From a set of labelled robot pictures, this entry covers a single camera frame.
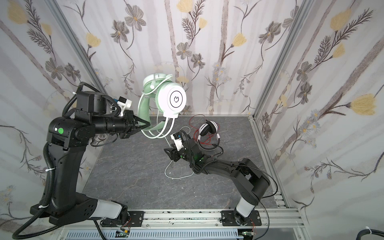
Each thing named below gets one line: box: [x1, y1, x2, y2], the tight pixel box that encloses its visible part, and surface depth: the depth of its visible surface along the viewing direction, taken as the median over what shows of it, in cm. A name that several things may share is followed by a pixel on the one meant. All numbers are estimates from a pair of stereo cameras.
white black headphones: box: [197, 120, 221, 151], surface depth 106 cm
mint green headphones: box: [137, 73, 187, 131], surface depth 45 cm
